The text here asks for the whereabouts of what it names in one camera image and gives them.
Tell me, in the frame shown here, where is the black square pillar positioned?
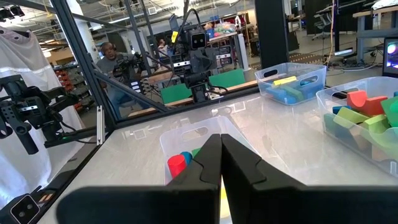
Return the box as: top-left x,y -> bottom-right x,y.
254,0 -> 290,70

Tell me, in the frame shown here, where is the silver frame end strip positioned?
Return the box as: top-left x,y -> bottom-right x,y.
96,105 -> 106,146

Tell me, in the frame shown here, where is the person's torso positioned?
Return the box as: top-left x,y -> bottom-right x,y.
0,26 -> 86,208

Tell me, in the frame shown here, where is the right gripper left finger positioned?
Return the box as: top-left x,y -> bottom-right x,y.
55,133 -> 222,224

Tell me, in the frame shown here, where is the red cylinder block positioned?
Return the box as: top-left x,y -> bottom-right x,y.
167,154 -> 187,179

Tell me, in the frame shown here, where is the grey office desk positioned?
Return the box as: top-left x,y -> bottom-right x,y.
352,4 -> 398,65

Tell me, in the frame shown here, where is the person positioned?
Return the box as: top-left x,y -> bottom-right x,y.
95,42 -> 152,110
157,39 -> 169,54

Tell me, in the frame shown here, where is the yellow rectangular block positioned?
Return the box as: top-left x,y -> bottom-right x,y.
272,75 -> 299,86

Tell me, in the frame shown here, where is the table-level camera box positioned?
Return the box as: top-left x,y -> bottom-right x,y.
9,193 -> 42,224

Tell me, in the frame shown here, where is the black diagonal brace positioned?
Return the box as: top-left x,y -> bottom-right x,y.
91,62 -> 170,114

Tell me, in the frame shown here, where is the lit computer screen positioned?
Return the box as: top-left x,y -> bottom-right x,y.
382,36 -> 398,78

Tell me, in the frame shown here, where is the black rig post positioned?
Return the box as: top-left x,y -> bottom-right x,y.
49,0 -> 121,133

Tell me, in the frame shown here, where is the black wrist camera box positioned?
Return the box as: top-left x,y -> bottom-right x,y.
189,32 -> 208,50

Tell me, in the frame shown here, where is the yellow-green rectangular block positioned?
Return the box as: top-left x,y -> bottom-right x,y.
333,106 -> 370,129

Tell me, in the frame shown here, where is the blue cylinder block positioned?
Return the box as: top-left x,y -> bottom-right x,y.
180,151 -> 193,166

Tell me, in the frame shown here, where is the green board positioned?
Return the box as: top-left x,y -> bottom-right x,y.
208,68 -> 246,90
160,83 -> 194,105

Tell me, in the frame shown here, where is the yellow-green arch block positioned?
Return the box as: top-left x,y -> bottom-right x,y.
362,114 -> 391,134

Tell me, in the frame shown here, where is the clear plastic bin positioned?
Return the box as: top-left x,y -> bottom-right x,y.
254,62 -> 328,106
316,77 -> 398,179
159,115 -> 261,187

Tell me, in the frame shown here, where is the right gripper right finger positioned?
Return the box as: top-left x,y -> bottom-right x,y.
221,133 -> 398,224

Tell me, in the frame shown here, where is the grey office chair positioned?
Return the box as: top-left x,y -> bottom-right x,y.
312,12 -> 333,41

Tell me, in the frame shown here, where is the green plank block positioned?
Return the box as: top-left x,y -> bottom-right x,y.
281,85 -> 307,102

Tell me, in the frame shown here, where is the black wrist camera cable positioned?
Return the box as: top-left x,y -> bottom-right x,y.
178,7 -> 205,35

